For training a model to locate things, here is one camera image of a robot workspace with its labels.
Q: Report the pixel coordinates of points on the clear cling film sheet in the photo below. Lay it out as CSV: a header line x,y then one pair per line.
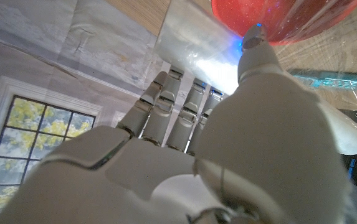
x,y
337,53

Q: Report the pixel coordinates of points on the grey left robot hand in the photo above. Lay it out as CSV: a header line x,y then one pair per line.
x,y
259,140

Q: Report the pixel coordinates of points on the red bowl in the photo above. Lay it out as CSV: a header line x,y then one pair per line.
x,y
290,18

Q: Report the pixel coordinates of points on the printed window backdrop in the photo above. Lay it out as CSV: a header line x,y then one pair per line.
x,y
56,62

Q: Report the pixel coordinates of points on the cling film roll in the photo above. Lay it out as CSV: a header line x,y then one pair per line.
x,y
193,40

